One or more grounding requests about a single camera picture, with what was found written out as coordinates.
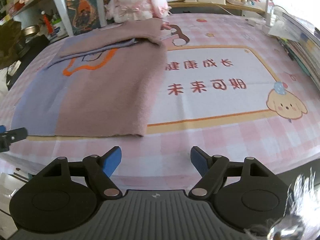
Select purple and pink sweater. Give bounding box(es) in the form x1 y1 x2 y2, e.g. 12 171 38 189
11 18 167 137

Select pink checkered desk mat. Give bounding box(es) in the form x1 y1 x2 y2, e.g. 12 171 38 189
1 14 319 189

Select brown olive cloth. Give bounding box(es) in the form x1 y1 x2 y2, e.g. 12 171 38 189
0 20 23 69

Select metal bowl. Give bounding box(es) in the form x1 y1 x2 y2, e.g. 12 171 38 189
22 25 40 38

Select red tassel ornament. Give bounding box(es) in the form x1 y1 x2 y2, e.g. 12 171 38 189
41 11 53 35

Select white usb adapter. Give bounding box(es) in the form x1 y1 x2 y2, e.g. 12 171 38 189
246 18 256 27

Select Harry Potter book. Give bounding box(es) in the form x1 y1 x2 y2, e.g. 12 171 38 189
66 0 106 35

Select stack of books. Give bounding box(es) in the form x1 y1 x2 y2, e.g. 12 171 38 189
268 5 319 87

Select white charger plug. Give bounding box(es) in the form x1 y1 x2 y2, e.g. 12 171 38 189
262 5 277 35

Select pink white plush bunny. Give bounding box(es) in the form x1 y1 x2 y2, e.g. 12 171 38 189
105 0 171 23

